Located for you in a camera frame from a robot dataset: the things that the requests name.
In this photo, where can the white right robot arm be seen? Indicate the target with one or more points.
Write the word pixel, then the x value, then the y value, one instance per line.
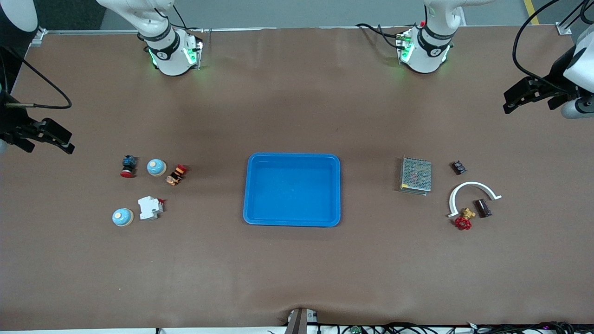
pixel 169 55

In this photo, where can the white circuit breaker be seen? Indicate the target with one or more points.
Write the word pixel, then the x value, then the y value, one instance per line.
pixel 149 208

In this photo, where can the red and orange button switch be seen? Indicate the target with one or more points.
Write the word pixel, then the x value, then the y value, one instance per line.
pixel 176 175

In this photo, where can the white curved plastic bracket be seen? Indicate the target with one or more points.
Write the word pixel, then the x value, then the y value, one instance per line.
pixel 473 184

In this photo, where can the dark capacitor block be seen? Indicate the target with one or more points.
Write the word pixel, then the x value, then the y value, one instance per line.
pixel 482 208
pixel 458 167

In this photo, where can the brown table mat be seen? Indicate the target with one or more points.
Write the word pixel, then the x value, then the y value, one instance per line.
pixel 297 269

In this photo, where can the blue plastic tray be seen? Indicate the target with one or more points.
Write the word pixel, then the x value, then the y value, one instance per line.
pixel 292 190

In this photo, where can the red pushbutton with blue body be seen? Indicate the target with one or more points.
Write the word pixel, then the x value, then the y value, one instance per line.
pixel 128 164

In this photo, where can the aluminium frame profile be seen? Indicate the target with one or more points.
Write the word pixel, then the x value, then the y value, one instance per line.
pixel 563 29
pixel 41 33

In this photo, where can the light blue desk bell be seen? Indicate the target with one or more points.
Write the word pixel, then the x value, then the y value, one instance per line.
pixel 123 217
pixel 156 167

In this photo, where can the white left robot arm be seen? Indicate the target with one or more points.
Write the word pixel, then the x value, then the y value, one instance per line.
pixel 429 51

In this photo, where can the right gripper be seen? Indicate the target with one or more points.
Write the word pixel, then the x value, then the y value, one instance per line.
pixel 9 121

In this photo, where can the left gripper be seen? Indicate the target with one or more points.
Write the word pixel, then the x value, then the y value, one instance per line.
pixel 555 75

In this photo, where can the grey mount bracket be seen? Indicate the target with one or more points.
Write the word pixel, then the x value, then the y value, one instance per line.
pixel 299 322

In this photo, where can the metal mesh power supply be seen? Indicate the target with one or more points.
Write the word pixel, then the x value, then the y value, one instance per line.
pixel 416 175

